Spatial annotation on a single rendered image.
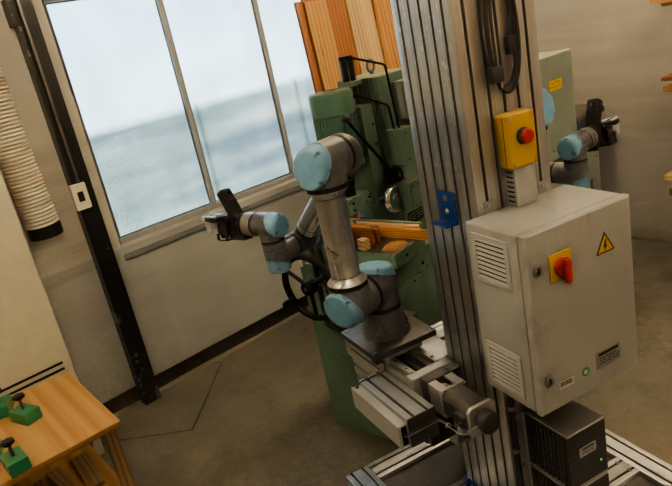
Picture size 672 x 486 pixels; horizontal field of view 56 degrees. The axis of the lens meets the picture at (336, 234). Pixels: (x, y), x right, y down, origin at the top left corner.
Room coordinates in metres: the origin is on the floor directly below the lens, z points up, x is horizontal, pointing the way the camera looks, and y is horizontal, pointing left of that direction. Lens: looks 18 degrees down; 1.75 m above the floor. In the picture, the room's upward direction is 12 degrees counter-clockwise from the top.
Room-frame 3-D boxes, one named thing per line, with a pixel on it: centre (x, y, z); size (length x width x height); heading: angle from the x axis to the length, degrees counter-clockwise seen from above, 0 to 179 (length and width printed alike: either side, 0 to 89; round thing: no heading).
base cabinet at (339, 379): (2.65, -0.17, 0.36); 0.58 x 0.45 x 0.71; 137
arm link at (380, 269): (1.80, -0.09, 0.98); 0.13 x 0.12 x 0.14; 139
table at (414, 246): (2.48, -0.02, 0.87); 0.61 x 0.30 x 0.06; 47
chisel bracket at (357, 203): (2.57, -0.11, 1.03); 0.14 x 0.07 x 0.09; 137
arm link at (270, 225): (1.88, 0.19, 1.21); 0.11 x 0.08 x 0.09; 49
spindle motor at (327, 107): (2.56, -0.09, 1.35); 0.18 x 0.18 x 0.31
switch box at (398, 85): (2.70, -0.41, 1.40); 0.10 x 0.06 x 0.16; 137
